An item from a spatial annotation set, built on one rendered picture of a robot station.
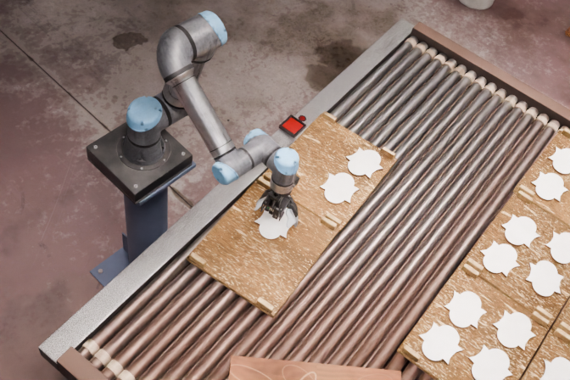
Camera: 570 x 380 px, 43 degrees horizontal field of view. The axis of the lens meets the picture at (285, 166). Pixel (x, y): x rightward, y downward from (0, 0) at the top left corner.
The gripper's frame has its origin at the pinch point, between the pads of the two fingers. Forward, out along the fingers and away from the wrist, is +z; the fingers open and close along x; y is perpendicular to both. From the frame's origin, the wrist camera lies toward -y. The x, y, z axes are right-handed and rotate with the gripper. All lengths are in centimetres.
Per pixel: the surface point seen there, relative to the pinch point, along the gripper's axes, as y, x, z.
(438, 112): -84, 30, 7
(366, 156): -44.2, 14.8, 4.2
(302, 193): -16.4, 2.1, 5.2
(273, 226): 2.1, 0.3, 4.2
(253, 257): 15.6, 0.0, 5.2
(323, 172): -29.2, 4.4, 5.2
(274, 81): -144, -66, 99
